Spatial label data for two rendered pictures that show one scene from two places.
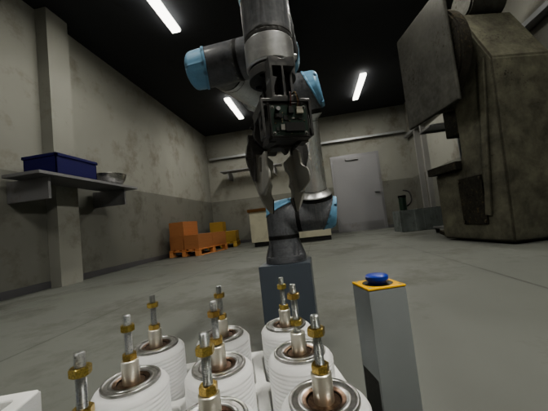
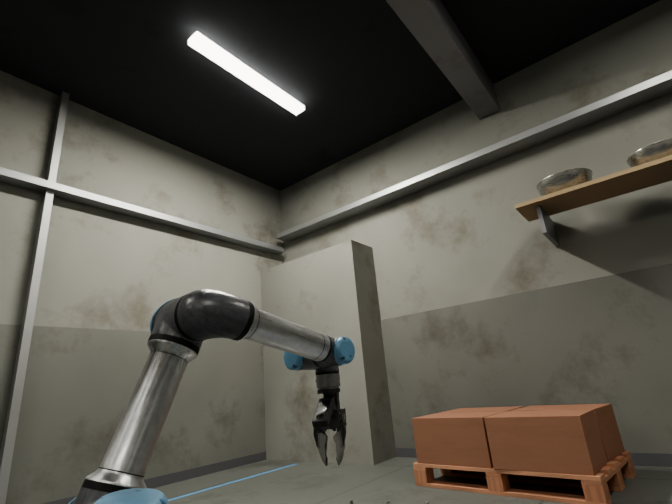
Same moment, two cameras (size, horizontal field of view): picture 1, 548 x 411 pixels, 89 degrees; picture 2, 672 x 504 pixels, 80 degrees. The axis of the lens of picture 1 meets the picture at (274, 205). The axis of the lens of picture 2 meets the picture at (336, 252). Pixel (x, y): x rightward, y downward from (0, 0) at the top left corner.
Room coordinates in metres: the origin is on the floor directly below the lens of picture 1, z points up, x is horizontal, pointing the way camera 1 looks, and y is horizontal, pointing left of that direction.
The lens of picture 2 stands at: (1.55, 0.68, 0.68)
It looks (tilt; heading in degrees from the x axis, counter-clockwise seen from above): 19 degrees up; 209
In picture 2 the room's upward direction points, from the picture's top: 5 degrees counter-clockwise
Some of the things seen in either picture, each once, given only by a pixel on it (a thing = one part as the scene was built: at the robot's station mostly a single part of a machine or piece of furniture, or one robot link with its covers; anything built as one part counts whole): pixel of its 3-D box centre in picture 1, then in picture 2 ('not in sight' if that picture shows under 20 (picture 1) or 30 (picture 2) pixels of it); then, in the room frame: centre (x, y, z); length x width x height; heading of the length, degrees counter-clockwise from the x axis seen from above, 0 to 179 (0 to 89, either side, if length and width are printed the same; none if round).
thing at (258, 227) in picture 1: (292, 223); not in sight; (6.93, -0.41, 0.41); 2.12 x 1.71 x 0.81; 172
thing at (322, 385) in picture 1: (322, 386); not in sight; (0.31, -0.03, 0.26); 0.02 x 0.02 x 0.03
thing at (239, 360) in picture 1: (218, 365); not in sight; (0.41, 0.10, 0.25); 0.08 x 0.08 x 0.01
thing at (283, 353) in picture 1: (299, 351); not in sight; (0.43, -0.01, 0.25); 0.08 x 0.08 x 0.01
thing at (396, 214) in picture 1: (417, 208); not in sight; (5.93, -3.00, 0.45); 0.92 x 0.73 x 0.89; 82
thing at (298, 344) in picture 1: (298, 342); not in sight; (0.43, -0.01, 0.26); 0.02 x 0.02 x 0.03
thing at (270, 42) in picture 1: (271, 61); (327, 382); (0.42, -0.02, 0.69); 0.08 x 0.08 x 0.05
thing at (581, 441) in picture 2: not in sight; (514, 444); (-1.57, 0.17, 0.21); 1.21 x 0.87 x 0.42; 82
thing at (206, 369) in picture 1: (206, 370); not in sight; (0.30, 0.09, 0.30); 0.01 x 0.01 x 0.08
